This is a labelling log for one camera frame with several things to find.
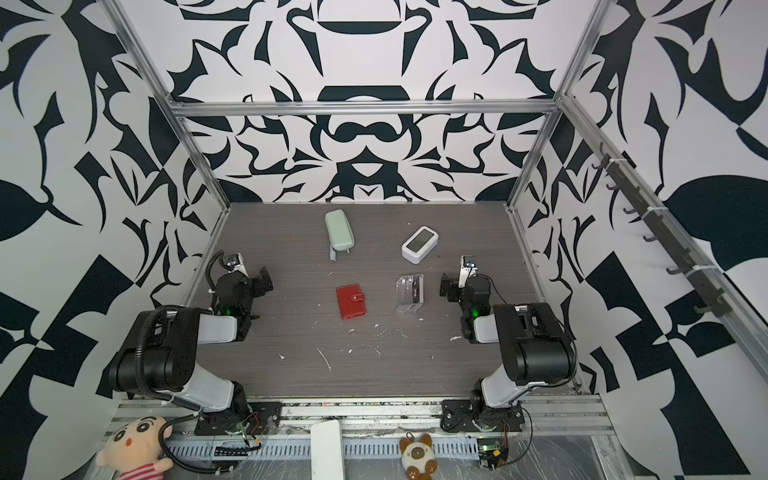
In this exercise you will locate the clear acrylic card stand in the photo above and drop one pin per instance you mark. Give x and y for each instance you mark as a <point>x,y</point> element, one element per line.
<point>409,293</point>

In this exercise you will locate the cartoon boy plush doll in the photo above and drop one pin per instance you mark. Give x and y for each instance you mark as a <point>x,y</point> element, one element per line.
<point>134,450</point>

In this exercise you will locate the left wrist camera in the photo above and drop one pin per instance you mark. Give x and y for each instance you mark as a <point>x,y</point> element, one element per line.
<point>235,263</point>

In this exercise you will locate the white cable duct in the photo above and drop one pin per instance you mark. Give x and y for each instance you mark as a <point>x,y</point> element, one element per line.
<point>280,449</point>

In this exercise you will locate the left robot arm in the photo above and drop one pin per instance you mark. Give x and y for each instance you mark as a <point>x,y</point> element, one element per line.
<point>158,359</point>

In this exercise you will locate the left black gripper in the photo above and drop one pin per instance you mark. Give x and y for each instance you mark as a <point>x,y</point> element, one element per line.
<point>259,282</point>

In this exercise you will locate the small green circuit board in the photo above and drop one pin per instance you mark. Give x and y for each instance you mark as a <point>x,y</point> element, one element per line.
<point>492,453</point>

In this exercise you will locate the brown white plush toy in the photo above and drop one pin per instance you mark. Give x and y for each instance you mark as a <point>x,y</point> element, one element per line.
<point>418,457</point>

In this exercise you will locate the red leather card holder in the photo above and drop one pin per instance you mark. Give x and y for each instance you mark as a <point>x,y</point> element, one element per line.
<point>351,301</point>

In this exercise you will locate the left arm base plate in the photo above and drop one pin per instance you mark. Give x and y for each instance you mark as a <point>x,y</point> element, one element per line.
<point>256,419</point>

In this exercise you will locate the white digital clock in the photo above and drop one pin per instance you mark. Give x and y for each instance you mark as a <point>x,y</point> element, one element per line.
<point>419,245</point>

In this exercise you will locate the grey hook rack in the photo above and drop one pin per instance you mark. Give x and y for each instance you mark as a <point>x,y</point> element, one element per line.
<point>667,232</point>

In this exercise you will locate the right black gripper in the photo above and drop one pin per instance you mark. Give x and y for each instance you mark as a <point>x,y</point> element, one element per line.
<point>450,287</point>

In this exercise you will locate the green glasses case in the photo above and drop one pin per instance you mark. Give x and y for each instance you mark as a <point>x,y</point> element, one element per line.
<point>340,234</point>

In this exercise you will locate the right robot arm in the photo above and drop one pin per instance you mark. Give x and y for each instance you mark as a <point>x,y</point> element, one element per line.
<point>536,351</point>

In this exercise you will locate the white rectangular box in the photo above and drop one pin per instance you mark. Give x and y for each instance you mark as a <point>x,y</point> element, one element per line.
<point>327,451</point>

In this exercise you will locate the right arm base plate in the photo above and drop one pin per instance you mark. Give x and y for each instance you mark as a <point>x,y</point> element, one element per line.
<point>465,416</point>

